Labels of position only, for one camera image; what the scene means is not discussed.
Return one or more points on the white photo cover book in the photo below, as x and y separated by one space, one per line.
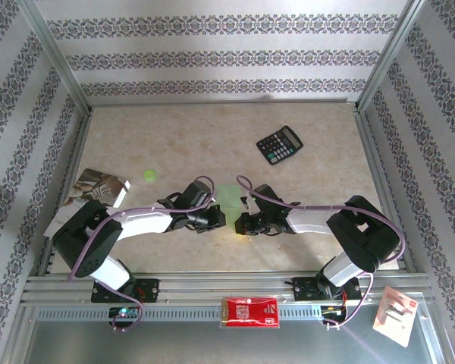
95 186

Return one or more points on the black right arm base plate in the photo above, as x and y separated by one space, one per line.
305 290

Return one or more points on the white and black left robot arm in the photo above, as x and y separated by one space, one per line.
144 226

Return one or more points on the small green round sticker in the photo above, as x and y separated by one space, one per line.
149 174

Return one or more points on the black desk calculator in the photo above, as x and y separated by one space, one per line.
284 140

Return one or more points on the wide aluminium base rail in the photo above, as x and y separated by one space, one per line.
220 282

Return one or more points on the red packaged card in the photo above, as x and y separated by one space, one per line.
250 312

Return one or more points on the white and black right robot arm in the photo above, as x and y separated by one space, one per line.
314 223

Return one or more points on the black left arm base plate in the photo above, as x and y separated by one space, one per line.
148 290

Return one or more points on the grey sheet metal panel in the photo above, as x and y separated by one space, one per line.
174 345

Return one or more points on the light green paper sheet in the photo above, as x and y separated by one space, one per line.
227 195

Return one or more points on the aluminium frame rail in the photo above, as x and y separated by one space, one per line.
212 102
379 170
77 144

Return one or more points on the aluminium frame post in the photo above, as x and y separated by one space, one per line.
388 57
59 57

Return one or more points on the white and red card package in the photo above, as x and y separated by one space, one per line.
396 322

